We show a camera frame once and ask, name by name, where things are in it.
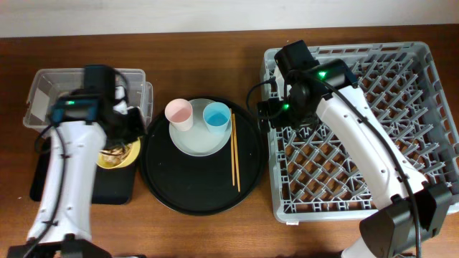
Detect food scraps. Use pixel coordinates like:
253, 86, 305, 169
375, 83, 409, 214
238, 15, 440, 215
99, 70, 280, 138
100, 144, 132, 167

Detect wooden chopstick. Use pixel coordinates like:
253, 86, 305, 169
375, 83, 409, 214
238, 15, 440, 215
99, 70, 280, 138
232, 113, 241, 192
229, 108, 235, 186

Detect round black serving tray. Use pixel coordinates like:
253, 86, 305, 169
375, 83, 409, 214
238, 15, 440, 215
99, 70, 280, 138
139, 100, 268, 216

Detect pink plastic cup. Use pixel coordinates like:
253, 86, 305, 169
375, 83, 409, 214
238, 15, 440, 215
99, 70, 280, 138
164, 98, 193, 132

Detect grey dishwasher rack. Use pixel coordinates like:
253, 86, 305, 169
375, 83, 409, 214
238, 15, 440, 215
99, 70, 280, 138
260, 42, 458, 224

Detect blue plastic cup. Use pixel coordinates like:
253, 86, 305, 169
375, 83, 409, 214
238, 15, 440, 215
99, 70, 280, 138
203, 102, 231, 134

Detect light grey plate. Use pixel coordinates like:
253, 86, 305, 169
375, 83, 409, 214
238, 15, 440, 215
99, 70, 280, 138
168, 98, 231, 157

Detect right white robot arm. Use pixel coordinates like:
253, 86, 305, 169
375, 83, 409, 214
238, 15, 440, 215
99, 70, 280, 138
260, 55, 452, 257

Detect white napkin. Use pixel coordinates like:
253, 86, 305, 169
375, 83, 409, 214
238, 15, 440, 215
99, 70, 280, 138
113, 100, 136, 115

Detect black rectangular tray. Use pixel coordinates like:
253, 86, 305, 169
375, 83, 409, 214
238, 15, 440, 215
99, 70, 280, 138
29, 153, 137, 205

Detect clear plastic waste bin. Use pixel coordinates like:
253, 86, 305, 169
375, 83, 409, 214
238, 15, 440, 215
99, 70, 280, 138
23, 68, 153, 133

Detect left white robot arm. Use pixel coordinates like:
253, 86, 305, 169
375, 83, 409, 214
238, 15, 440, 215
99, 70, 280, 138
7, 95, 144, 257

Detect yellow bowl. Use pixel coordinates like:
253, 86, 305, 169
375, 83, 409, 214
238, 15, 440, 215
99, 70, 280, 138
97, 138, 141, 169

